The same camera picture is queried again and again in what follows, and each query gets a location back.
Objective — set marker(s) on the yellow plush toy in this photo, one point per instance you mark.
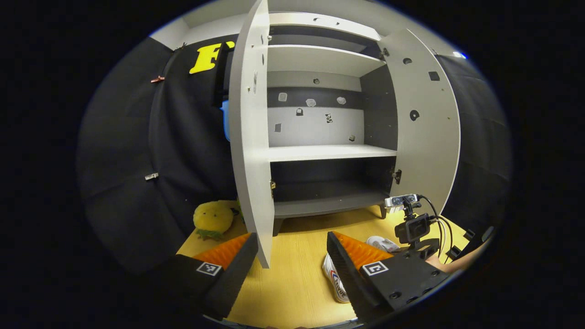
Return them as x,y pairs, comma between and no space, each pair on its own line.
212,218

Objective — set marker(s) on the silver cloth clip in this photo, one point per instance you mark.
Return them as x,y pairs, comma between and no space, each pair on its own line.
151,176

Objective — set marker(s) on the black backdrop cloth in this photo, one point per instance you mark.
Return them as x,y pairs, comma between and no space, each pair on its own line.
137,151
484,151

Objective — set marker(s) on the ceiling light strip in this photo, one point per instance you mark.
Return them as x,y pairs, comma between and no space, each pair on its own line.
459,55

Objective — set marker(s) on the white and grey shoe cabinet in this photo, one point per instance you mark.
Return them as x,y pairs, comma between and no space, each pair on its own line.
315,128

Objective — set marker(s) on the white cabinet door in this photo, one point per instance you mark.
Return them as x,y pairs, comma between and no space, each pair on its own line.
249,137
425,151

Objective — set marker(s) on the grey cabinet shelf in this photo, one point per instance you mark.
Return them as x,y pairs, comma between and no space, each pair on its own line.
329,205

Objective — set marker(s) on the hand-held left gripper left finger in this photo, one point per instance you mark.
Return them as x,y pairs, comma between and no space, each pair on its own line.
235,278

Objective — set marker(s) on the white canvas shoe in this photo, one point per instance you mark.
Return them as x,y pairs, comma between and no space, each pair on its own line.
381,244
336,285

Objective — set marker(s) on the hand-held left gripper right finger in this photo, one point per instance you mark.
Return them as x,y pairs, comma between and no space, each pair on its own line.
349,278

